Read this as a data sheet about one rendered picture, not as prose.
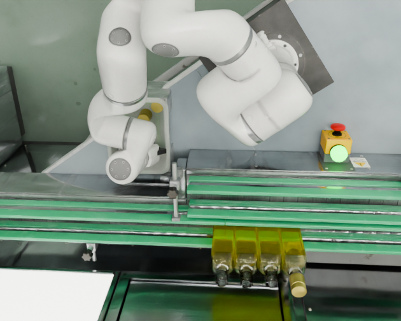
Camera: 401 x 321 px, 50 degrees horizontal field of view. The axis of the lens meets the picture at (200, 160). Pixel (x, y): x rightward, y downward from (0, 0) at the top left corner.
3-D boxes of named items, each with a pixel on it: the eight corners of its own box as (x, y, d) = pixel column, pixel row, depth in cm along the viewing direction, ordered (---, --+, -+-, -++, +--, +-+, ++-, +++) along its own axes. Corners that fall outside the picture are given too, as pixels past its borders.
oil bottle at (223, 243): (214, 225, 125) (210, 277, 106) (214, 209, 123) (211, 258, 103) (233, 227, 125) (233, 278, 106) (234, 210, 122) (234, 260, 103)
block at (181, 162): (176, 186, 128) (173, 199, 121) (175, 157, 123) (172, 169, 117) (188, 186, 127) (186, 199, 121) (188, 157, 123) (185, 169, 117)
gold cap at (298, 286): (293, 286, 102) (295, 300, 98) (286, 276, 101) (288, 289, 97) (307, 281, 101) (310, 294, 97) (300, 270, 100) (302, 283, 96)
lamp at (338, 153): (328, 158, 119) (330, 164, 116) (330, 144, 117) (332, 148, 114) (345, 159, 119) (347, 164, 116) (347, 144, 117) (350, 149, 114)
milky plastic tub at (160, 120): (117, 159, 132) (109, 172, 124) (109, 88, 122) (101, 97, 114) (174, 160, 131) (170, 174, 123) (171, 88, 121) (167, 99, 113)
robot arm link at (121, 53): (188, 106, 81) (189, 46, 88) (196, 20, 63) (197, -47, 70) (99, 102, 80) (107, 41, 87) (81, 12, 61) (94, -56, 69)
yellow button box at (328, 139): (318, 151, 126) (323, 162, 120) (321, 127, 123) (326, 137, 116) (343, 151, 126) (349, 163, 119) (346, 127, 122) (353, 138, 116)
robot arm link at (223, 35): (250, 3, 74) (200, -61, 63) (254, 65, 67) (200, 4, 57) (186, 37, 81) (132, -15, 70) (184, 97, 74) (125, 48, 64)
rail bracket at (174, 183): (174, 204, 122) (167, 230, 111) (172, 150, 115) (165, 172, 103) (184, 204, 122) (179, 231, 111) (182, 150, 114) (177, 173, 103)
